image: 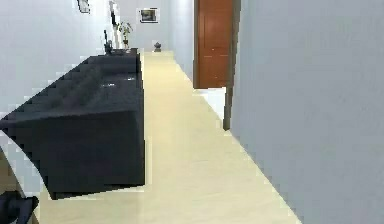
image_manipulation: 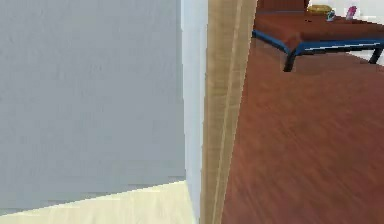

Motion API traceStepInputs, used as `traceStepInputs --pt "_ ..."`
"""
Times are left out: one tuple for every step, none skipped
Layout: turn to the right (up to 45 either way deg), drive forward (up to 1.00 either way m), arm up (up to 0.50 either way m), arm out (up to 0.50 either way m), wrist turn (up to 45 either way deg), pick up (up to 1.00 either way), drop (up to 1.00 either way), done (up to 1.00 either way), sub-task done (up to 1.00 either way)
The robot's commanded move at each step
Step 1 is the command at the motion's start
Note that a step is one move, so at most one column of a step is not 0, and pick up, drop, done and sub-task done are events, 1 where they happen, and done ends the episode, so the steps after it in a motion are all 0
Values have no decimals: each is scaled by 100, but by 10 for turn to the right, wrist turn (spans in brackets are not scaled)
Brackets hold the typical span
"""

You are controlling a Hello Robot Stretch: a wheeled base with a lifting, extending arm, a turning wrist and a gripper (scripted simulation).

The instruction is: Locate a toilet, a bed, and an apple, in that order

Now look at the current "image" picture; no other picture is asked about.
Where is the green house plant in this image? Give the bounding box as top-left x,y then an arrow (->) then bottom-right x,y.
116,21 -> 134,51

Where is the dark blue cloth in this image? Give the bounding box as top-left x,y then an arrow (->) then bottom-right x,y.
0,192 -> 40,224

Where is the brown wooden room door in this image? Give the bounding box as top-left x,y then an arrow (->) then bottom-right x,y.
193,0 -> 242,132

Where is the black statuette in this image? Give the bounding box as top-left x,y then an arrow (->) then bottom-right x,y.
102,29 -> 114,56

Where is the black long cabinet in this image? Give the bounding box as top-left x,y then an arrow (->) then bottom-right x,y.
0,48 -> 146,201

